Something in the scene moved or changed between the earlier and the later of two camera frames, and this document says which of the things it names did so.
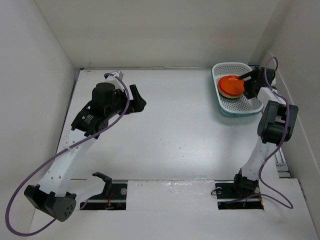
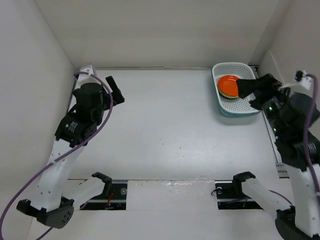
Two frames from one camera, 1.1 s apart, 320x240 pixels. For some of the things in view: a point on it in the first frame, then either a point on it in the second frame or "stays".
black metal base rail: x=229 y=196 stays
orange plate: x=231 y=85 stays
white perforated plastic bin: x=240 y=106 stays
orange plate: x=234 y=86 → x=227 y=95
